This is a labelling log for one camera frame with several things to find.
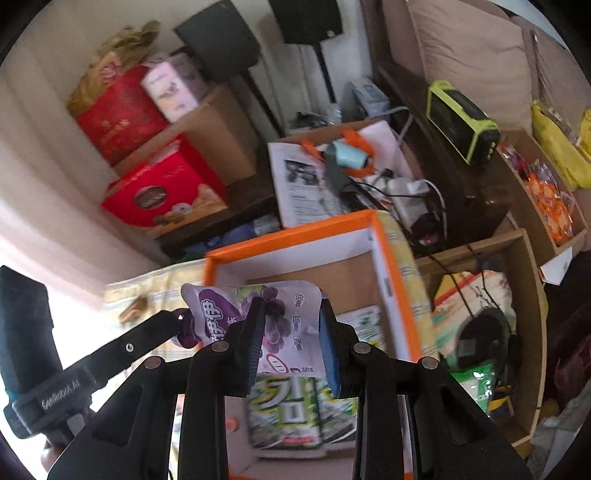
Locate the small brown snack packet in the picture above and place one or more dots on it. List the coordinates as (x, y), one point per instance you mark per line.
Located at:
(134, 309)

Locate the white printed manual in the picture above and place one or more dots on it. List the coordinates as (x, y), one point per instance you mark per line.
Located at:
(300, 184)

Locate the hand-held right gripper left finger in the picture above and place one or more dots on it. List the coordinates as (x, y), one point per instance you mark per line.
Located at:
(255, 344)

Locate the orange-rimmed cardboard box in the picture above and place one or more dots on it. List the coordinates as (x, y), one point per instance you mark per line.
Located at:
(295, 230)

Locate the beige pillow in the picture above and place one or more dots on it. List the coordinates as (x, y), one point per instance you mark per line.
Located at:
(475, 55)

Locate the green black radio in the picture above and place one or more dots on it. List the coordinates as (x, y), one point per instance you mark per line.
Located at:
(461, 122)

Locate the black speaker on stand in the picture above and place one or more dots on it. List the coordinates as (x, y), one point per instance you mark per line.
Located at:
(304, 18)

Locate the small wooden crate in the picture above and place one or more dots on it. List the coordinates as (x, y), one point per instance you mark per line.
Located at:
(521, 207)

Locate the light blue handheld device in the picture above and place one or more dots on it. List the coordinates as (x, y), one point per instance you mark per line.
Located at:
(348, 154)

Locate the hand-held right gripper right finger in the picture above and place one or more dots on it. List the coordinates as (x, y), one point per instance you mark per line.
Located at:
(330, 350)

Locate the green seaweed packet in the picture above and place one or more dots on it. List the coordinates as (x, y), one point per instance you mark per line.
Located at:
(286, 415)
(339, 415)

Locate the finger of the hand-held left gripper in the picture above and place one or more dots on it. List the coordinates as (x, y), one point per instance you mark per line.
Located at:
(129, 346)

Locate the yellow checked blanket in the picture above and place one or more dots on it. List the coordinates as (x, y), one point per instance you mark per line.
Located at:
(161, 286)

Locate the pink tissue box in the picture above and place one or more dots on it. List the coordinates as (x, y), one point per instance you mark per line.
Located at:
(173, 87)

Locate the yellow plastic bag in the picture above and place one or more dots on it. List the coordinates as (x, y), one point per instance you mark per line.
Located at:
(558, 147)

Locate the black charger with red light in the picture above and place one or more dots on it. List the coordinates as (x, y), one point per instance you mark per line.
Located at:
(427, 230)

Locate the white power adapter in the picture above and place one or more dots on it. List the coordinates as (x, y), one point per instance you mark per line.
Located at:
(406, 194)

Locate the red chocolate gift box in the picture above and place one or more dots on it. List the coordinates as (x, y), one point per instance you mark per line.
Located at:
(161, 194)

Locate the white green snack packet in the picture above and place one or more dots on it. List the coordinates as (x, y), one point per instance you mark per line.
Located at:
(364, 325)

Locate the white blue small box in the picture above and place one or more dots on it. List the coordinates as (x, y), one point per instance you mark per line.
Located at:
(369, 97)

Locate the gold paper bag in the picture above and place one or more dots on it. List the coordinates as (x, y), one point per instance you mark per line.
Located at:
(115, 50)

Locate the brown cardboard box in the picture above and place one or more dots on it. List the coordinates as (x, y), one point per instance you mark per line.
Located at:
(221, 134)

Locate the dark blue cloth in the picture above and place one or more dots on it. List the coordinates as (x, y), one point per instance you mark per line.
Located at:
(231, 237)

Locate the large wooden crate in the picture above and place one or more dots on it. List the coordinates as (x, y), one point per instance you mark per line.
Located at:
(531, 295)

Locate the green white plastic packet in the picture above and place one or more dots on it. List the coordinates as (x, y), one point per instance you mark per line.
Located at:
(480, 383)

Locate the pile of orange snack packets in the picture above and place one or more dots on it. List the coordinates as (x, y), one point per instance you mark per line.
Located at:
(551, 203)

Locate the purple grape jelly pouch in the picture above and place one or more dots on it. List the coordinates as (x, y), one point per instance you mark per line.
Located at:
(286, 307)

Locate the yellow white printed bag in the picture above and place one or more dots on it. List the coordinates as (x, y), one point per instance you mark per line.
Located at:
(461, 295)

